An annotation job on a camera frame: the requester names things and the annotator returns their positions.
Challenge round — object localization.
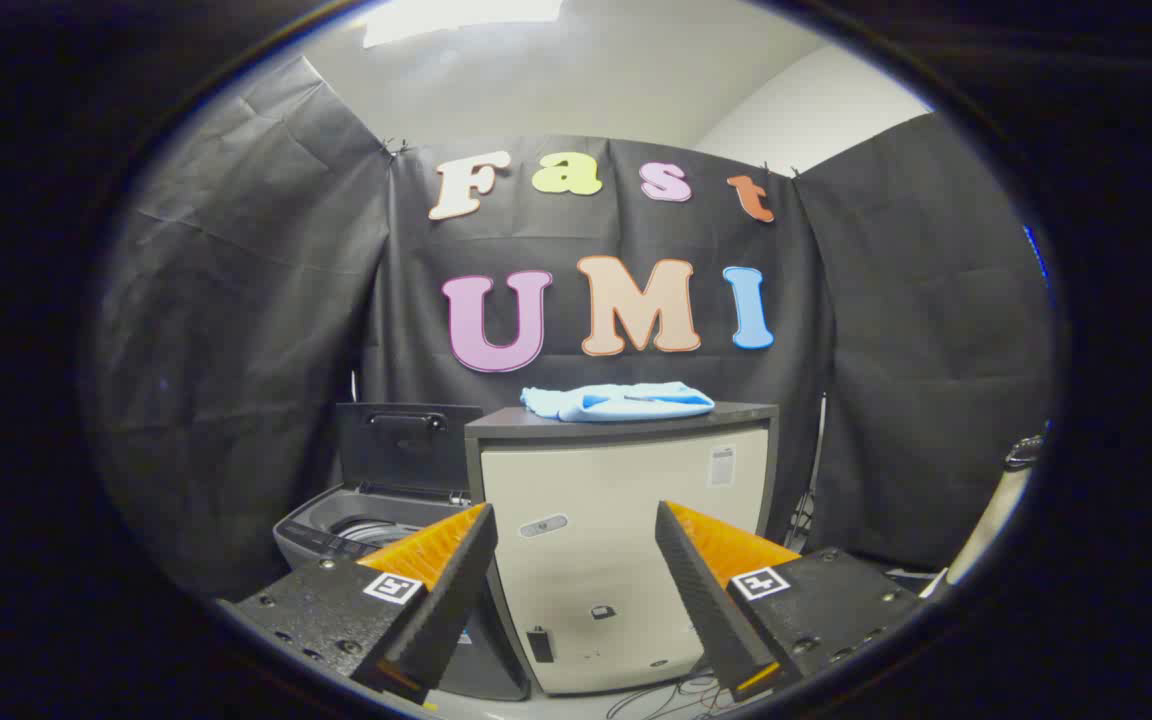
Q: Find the light blue shirt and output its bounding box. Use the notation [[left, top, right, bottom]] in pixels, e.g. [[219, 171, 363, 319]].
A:
[[520, 381, 716, 423]]

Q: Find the beige cabinet with dark top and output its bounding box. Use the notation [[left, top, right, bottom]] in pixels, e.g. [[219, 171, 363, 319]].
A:
[[464, 402, 780, 696]]

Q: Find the black backdrop cloth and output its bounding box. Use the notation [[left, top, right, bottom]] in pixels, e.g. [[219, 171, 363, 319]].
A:
[[91, 55, 1057, 601]]

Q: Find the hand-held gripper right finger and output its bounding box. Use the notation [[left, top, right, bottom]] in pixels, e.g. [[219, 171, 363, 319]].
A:
[[654, 500, 927, 701]]

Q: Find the hanging thin cable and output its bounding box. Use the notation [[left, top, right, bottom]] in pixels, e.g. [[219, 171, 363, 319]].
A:
[[786, 392, 829, 551]]

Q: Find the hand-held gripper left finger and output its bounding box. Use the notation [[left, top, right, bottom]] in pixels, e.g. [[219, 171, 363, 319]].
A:
[[219, 502, 499, 706]]

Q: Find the grey washing machine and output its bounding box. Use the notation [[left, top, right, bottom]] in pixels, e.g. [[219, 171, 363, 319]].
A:
[[273, 485, 532, 701]]

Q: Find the tangle of floor cables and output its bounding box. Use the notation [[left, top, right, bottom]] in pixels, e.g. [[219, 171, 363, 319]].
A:
[[606, 672, 737, 720]]

